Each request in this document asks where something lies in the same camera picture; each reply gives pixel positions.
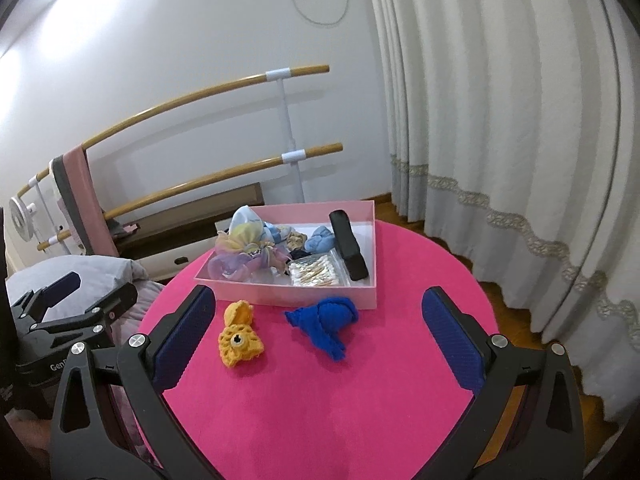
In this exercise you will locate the long wooden barre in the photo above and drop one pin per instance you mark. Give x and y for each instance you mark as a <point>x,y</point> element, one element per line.
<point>310,69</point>

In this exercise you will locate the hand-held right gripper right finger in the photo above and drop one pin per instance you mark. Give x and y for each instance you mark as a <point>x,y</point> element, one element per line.
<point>450,340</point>

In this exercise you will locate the clear plastic swab packet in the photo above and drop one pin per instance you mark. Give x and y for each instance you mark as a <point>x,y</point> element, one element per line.
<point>317,272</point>

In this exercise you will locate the white printed sock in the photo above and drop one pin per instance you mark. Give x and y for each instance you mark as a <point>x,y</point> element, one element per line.
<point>245,217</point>

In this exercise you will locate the yellow crochet piece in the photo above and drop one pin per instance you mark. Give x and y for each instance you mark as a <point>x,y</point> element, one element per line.
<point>250,352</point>

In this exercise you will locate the white barre stand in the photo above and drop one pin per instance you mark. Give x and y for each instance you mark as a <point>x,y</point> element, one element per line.
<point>289,120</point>
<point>43,210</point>

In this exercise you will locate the white curtain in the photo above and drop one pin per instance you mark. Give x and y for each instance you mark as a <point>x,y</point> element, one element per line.
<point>500,110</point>

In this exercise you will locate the pale grey duvet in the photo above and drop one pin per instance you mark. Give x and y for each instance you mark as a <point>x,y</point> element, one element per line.
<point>100,267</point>

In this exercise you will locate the small white fan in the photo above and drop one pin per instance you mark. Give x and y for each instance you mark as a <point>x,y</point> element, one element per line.
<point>22,217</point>

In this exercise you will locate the beige scrunchie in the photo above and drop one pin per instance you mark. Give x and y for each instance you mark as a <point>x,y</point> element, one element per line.
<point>297,237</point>

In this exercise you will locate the pink box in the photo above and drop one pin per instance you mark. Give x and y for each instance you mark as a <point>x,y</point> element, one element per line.
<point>300,296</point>

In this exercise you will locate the blue crochet piece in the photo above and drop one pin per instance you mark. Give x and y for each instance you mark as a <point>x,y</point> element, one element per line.
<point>325,320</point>

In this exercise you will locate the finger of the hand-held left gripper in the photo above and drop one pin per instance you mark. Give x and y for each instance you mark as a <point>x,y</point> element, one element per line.
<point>107,305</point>
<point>60,286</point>

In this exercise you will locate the short wooden barre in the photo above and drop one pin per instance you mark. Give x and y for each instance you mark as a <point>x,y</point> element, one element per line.
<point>325,149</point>

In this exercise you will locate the pink hanging towel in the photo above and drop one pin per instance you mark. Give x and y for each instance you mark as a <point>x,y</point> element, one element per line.
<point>90,200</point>

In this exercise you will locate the pastel organza scrunchie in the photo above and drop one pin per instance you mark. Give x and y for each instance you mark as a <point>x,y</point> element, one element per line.
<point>240,260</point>

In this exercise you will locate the grey hanging cloth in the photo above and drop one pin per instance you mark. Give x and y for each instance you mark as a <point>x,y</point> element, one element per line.
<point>62,185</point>

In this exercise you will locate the light blue rolled sock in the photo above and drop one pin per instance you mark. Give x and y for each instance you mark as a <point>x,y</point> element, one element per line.
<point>320,242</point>

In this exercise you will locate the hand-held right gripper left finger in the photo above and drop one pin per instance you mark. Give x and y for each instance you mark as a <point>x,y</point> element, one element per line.
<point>182,340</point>

